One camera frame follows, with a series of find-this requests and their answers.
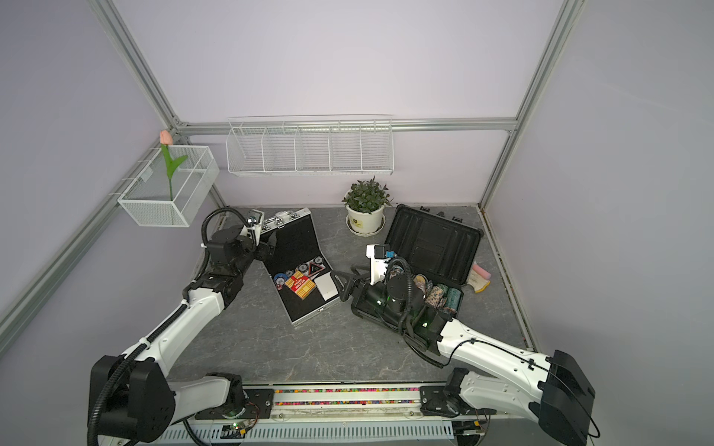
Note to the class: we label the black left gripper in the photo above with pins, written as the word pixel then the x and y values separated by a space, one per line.
pixel 266 250

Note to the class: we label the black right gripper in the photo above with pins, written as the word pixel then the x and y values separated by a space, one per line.
pixel 353 279

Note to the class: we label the silver aluminium poker case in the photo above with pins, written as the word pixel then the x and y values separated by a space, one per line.
pixel 297 243

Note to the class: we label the black poker set case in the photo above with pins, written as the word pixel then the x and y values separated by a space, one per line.
pixel 429 249

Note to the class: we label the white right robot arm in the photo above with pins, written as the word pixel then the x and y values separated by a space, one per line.
pixel 481 354

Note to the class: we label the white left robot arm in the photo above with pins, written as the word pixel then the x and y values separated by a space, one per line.
pixel 130 396

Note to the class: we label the mixed poker chip row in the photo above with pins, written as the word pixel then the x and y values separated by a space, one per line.
pixel 437 295

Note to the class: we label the green poker chip row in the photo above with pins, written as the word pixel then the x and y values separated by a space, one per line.
pixel 452 301

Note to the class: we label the white card deck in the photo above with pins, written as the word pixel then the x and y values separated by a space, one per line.
pixel 326 287

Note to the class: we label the black triangle dealer button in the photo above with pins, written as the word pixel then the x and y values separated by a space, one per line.
pixel 315 269

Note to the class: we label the red playing card box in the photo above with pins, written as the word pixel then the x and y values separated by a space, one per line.
pixel 300 284

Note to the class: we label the white plant pot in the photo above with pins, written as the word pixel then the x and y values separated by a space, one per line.
pixel 365 223

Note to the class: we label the green potted plant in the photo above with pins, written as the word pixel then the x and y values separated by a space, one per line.
pixel 367 196

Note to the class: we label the purple pink garden trowel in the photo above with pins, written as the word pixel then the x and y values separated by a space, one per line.
pixel 481 272

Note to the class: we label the white cotton work glove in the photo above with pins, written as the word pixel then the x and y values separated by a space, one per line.
pixel 477 282

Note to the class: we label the artificial pink tulip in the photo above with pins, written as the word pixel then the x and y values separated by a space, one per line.
pixel 171 164

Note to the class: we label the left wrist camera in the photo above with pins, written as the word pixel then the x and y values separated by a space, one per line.
pixel 255 219

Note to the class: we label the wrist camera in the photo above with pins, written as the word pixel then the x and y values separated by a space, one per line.
pixel 255 219
pixel 379 257

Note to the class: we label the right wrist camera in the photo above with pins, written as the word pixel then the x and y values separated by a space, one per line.
pixel 379 257

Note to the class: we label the white wire wall shelf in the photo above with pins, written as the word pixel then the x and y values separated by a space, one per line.
pixel 310 145

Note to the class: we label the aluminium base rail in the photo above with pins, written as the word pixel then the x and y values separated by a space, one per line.
pixel 390 398

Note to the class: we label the white mesh wall basket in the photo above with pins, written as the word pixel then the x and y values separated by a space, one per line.
pixel 146 199

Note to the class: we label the white vented cable duct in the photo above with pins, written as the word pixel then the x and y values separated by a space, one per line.
pixel 311 433

